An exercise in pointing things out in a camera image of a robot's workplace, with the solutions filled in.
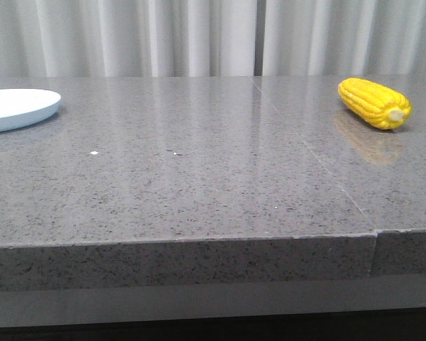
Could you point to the yellow corn cob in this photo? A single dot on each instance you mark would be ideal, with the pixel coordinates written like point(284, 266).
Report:
point(378, 105)

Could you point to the light blue round plate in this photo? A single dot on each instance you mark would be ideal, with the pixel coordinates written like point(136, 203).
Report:
point(24, 107)

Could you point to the white pleated curtain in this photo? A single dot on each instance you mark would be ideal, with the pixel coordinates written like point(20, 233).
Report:
point(211, 38)

